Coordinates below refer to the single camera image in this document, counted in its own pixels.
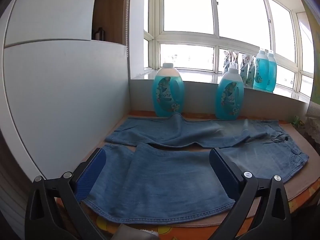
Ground dark thermos flask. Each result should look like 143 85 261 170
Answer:
93 27 105 41

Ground white window frame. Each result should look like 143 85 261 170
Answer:
143 0 315 103

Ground grey object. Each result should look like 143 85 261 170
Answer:
111 224 160 240

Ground white ribbed panel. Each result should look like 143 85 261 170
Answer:
0 127 30 240

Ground blue denim pants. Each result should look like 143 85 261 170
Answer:
86 113 310 225

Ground small green item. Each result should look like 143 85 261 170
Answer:
291 116 305 129

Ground white cabinet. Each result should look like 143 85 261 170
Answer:
2 0 130 180

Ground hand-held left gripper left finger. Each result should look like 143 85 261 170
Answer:
24 148 108 240

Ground wooden shelf niche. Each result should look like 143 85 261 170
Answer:
91 0 127 46

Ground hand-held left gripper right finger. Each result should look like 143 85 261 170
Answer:
209 147 292 240

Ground beige mat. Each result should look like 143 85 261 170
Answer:
82 112 318 228

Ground row of white spray bottles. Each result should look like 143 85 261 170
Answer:
222 50 256 86

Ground orange floral tablecloth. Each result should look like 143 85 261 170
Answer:
54 110 320 240

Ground beaded blind cord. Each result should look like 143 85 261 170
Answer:
124 0 130 58

